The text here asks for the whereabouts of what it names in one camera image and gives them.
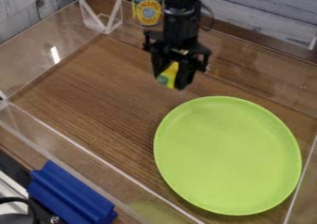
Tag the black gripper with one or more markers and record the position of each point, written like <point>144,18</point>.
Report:
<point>191,54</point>

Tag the yellow labelled tin can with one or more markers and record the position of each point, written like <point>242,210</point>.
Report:
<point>146,11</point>

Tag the blue plastic block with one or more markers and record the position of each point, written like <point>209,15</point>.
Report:
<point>68,198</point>

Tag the clear acrylic enclosure wall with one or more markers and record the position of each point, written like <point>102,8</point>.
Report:
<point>80,105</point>

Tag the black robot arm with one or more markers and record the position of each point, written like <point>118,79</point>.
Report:
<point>181,21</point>

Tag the green plastic plate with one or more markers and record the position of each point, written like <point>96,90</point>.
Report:
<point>227,155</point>

